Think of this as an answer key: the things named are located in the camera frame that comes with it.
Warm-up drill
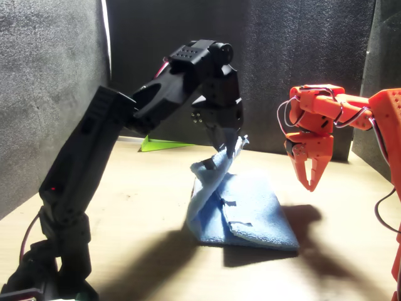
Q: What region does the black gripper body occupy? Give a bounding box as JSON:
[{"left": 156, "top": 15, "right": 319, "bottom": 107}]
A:
[{"left": 190, "top": 96, "right": 245, "bottom": 135}]

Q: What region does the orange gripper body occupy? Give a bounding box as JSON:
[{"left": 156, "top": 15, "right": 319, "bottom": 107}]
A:
[{"left": 283, "top": 130, "right": 335, "bottom": 161}]

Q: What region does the light blue towel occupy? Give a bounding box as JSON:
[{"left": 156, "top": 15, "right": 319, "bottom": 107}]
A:
[{"left": 185, "top": 134, "right": 300, "bottom": 251}]

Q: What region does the lime green plastic wedge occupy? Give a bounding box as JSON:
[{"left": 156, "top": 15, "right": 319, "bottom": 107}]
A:
[{"left": 137, "top": 134, "right": 197, "bottom": 154}]

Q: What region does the dark foam end panel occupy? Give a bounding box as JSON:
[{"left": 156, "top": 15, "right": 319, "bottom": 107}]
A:
[{"left": 105, "top": 0, "right": 377, "bottom": 162}]

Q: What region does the grey foam side panel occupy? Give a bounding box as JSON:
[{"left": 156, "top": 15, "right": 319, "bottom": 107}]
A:
[{"left": 0, "top": 0, "right": 111, "bottom": 220}]

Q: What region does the orange arm wrist servo cable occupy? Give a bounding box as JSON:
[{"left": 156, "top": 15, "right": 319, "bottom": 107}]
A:
[{"left": 276, "top": 88, "right": 345, "bottom": 129}]

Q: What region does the thin black cable loop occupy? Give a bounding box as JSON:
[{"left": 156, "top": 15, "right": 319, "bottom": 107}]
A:
[{"left": 374, "top": 187, "right": 401, "bottom": 235}]

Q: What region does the black arm wrist servo cable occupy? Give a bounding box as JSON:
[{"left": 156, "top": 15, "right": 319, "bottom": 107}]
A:
[{"left": 154, "top": 57, "right": 172, "bottom": 80}]

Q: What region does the red cable at black base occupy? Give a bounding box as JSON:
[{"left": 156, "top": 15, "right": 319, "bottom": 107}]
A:
[{"left": 18, "top": 212, "right": 44, "bottom": 263}]

